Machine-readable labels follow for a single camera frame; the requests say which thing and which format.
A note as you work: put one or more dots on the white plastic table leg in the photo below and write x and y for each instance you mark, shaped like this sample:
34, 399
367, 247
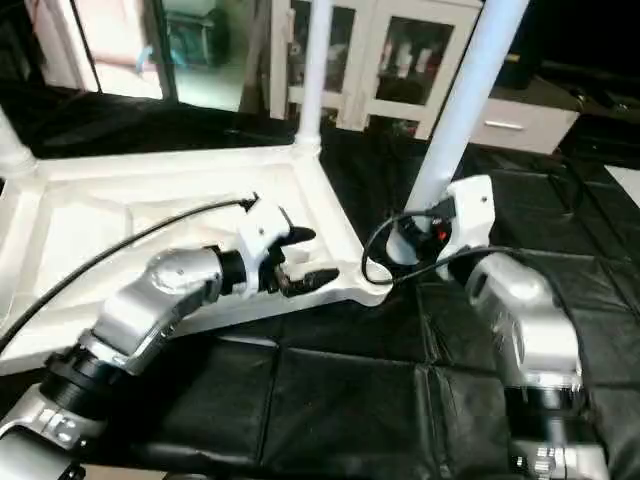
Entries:
314, 70
460, 110
12, 140

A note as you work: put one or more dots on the white glass door cabinet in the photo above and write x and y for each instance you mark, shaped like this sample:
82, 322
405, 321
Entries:
380, 55

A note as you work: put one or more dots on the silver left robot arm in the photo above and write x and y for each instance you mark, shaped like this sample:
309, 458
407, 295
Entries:
130, 320

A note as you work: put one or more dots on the white plastic table top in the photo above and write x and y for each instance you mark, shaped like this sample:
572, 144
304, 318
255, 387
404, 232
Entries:
120, 210

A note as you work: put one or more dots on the black table mat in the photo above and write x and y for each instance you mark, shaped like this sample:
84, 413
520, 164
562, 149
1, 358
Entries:
400, 390

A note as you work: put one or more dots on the white drawer unit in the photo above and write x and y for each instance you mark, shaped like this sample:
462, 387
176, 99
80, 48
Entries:
515, 122

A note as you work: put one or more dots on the teal plastic stool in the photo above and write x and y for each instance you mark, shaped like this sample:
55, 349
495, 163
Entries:
195, 35

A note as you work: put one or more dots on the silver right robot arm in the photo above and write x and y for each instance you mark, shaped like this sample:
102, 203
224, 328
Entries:
530, 330

